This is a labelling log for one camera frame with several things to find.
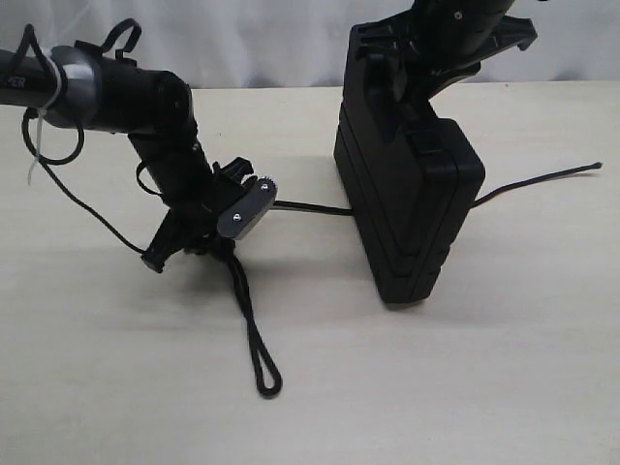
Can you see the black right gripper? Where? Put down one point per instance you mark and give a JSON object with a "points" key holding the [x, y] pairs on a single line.
{"points": [[445, 42]]}

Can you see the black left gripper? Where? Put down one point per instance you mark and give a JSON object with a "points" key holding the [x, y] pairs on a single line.
{"points": [[197, 196]]}

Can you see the black plastic carrying case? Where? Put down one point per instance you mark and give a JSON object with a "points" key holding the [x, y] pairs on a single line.
{"points": [[410, 177]]}

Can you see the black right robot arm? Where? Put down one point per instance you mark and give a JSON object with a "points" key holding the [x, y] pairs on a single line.
{"points": [[435, 44]]}

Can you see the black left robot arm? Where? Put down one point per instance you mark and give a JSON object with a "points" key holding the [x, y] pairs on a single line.
{"points": [[77, 87]]}

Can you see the white backdrop curtain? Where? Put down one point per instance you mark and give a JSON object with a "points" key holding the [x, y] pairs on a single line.
{"points": [[233, 44]]}

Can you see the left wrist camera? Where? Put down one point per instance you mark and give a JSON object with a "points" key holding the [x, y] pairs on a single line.
{"points": [[245, 214]]}

